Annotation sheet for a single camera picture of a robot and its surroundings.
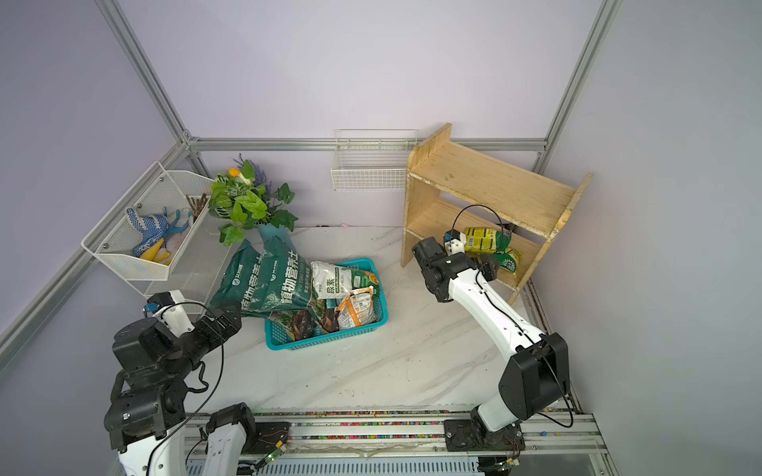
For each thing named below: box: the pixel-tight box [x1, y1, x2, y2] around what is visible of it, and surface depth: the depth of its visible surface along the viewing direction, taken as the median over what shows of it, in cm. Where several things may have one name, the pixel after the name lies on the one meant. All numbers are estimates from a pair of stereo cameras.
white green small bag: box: [310, 260, 380, 300], surface depth 87 cm
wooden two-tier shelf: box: [400, 123, 595, 305], surface depth 76 cm
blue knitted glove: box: [126, 207, 171, 257], surface depth 73 cm
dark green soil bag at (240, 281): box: [211, 238, 280, 317], surface depth 76 cm
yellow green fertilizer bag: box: [464, 227, 523, 277], surface depth 84 cm
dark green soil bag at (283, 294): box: [241, 235, 340, 342], surface depth 80 cm
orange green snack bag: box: [334, 285, 377, 331], surface depth 86 cm
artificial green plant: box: [209, 159, 299, 246], surface depth 85 cm
